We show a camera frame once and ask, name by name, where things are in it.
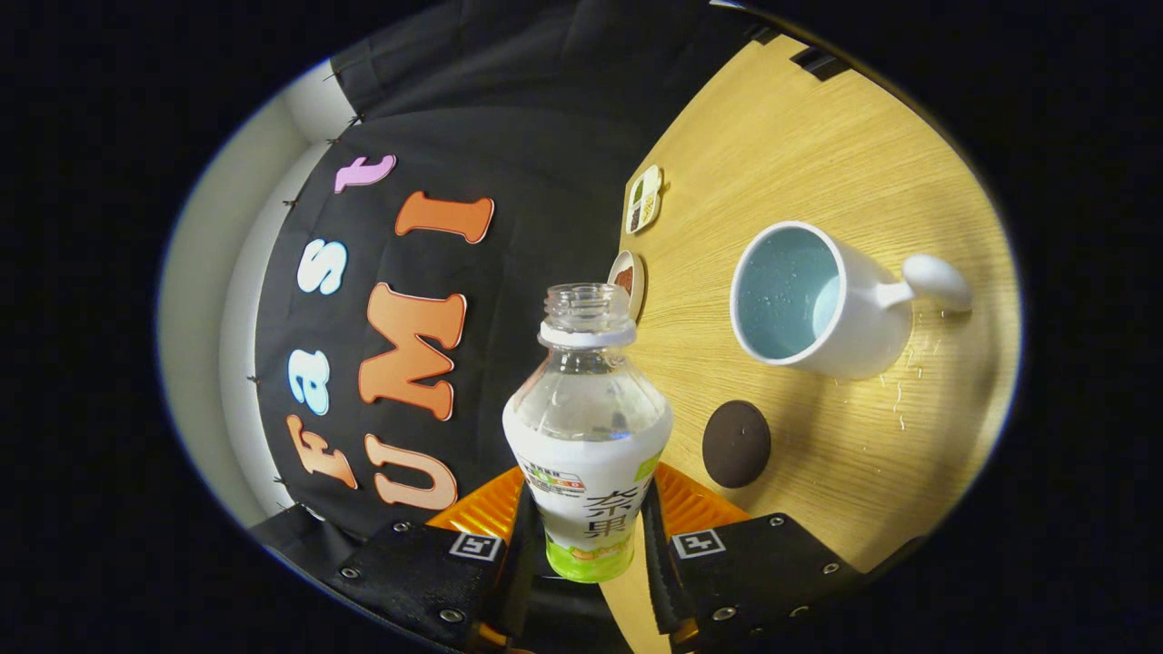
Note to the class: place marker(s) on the dark brown round coaster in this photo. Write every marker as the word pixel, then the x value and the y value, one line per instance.
pixel 736 445

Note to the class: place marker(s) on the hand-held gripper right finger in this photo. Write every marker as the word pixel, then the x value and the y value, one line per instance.
pixel 659 581

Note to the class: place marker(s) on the clear bottle white green label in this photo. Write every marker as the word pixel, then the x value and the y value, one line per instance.
pixel 586 481

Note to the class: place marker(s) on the white round plate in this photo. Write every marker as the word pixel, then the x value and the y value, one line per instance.
pixel 638 291

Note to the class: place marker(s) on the wooden table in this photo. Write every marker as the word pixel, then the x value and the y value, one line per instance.
pixel 818 136

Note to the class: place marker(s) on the black backdrop cloth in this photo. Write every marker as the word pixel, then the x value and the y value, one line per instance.
pixel 545 182

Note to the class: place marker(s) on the red meat slices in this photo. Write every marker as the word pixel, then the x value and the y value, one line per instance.
pixel 624 280

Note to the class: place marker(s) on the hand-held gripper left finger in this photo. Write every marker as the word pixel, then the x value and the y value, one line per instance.
pixel 520 590

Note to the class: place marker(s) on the white divided grain dish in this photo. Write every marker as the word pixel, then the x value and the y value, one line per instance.
pixel 643 200

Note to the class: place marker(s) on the black table edge bracket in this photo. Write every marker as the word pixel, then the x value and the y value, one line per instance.
pixel 813 62

